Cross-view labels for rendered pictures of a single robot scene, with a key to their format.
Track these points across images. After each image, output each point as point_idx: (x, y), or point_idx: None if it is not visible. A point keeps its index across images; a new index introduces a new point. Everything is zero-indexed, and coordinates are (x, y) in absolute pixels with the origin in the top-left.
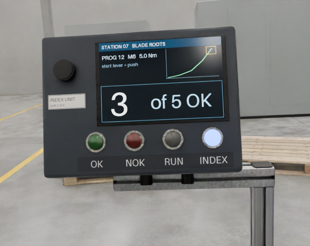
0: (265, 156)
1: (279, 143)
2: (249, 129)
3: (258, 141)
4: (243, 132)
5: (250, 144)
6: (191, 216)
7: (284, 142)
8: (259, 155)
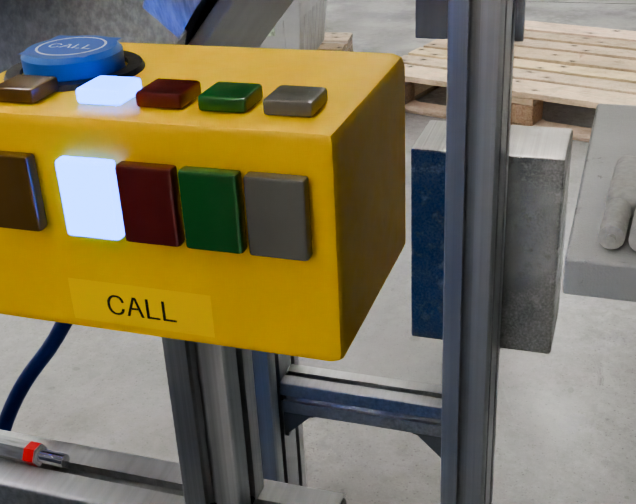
0: (551, 86)
1: (635, 51)
2: (628, 7)
3: (581, 43)
4: (603, 13)
5: (552, 48)
6: None
7: None
8: (541, 81)
